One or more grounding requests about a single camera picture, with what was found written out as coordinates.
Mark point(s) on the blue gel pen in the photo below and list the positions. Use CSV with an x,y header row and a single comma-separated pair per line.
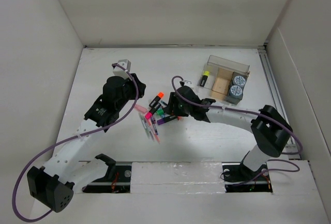
x,y
153,121

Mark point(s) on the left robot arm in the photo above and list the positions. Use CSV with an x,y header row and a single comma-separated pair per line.
x,y
55,183

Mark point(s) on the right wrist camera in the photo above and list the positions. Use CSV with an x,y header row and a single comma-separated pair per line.
x,y
186,82

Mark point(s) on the green gel pen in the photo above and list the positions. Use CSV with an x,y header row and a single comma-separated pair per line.
x,y
148,133

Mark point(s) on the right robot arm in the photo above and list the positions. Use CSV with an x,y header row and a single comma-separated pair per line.
x,y
270,130

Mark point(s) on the aluminium side rail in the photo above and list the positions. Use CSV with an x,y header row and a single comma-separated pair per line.
x,y
291,147

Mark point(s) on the purple highlighter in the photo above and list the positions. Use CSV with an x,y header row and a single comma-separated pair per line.
x,y
166,119

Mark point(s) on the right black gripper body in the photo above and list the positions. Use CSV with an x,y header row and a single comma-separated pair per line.
x,y
179,109

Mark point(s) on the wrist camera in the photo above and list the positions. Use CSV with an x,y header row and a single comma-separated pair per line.
x,y
121,68
186,82

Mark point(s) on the pink highlighter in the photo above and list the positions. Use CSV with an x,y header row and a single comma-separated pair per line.
x,y
150,113

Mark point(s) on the clear plastic organizer box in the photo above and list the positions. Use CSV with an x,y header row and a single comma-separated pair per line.
x,y
220,75

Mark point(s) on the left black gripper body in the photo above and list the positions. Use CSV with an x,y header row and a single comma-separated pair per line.
x,y
131,92

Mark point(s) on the blue glue jar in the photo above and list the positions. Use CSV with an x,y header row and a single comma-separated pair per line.
x,y
235,94
238,79

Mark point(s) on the orange highlighter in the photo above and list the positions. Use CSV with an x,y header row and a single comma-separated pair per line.
x,y
156,99

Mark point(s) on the yellow highlighter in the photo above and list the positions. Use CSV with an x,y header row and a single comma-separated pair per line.
x,y
203,79

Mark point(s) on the green highlighter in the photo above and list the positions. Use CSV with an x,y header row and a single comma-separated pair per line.
x,y
160,111

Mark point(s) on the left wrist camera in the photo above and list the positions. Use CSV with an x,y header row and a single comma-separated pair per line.
x,y
121,68

